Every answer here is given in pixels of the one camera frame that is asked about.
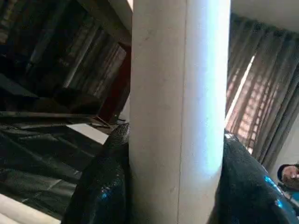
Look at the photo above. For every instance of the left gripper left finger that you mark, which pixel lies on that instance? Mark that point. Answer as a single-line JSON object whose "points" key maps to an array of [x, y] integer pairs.
{"points": [[100, 186]]}

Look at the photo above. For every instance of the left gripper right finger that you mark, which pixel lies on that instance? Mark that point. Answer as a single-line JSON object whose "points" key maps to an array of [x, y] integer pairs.
{"points": [[252, 191]]}

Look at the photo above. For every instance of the white plastic table leg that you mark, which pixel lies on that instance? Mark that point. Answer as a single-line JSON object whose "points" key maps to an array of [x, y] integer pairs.
{"points": [[177, 116]]}

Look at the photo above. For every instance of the person with dark hair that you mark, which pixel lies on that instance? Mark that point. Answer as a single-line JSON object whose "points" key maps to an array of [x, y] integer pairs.
{"points": [[289, 175]]}

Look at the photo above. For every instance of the black work mat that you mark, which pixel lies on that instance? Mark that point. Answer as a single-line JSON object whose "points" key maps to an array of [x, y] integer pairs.
{"points": [[37, 158]]}

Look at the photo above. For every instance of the grey curtain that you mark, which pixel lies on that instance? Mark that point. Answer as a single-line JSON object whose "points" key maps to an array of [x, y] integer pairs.
{"points": [[266, 93]]}

